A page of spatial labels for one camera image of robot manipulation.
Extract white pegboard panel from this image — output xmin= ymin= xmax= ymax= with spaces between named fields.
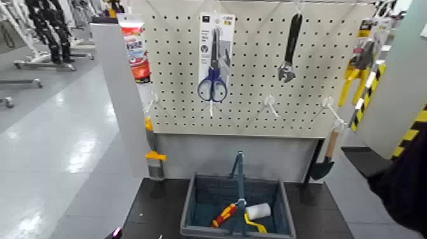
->
xmin=130 ymin=0 xmax=376 ymax=139

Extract grey column hazard stripe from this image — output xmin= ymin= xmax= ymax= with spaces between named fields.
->
xmin=356 ymin=0 xmax=427 ymax=160

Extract grey yellow bar clamp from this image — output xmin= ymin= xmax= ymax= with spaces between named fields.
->
xmin=144 ymin=116 xmax=167 ymax=181

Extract yellow-handled pliers in package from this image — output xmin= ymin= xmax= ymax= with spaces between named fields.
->
xmin=337 ymin=18 xmax=395 ymax=107

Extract wooden-handled garden trowel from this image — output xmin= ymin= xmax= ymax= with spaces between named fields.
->
xmin=308 ymin=128 xmax=341 ymax=181

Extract grey side panel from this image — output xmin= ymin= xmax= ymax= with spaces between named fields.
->
xmin=90 ymin=22 xmax=152 ymax=179

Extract grey crate with handle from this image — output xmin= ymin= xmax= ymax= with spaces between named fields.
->
xmin=180 ymin=151 xmax=297 ymax=239

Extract blue scissors on card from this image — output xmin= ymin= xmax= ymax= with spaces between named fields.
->
xmin=197 ymin=12 xmax=236 ymax=103

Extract black robot on stand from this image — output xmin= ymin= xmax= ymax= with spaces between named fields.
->
xmin=25 ymin=0 xmax=75 ymax=65

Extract yellow black striped bar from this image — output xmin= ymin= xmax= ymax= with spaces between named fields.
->
xmin=348 ymin=61 xmax=388 ymax=132

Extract red yellow screwdriver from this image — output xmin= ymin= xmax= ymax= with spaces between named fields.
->
xmin=212 ymin=203 xmax=239 ymax=229

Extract red glue tube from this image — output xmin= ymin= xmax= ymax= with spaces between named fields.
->
xmin=116 ymin=13 xmax=152 ymax=85

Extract black-handled adjustable wrench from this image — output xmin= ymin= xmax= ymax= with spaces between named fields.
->
xmin=278 ymin=12 xmax=304 ymax=83

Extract black support leg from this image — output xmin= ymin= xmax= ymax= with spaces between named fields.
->
xmin=301 ymin=138 xmax=325 ymax=188

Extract black shelf board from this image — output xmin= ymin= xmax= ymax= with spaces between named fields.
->
xmin=341 ymin=146 xmax=393 ymax=178

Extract white paint roller yellow handle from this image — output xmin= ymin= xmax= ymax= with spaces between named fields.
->
xmin=243 ymin=202 xmax=272 ymax=234

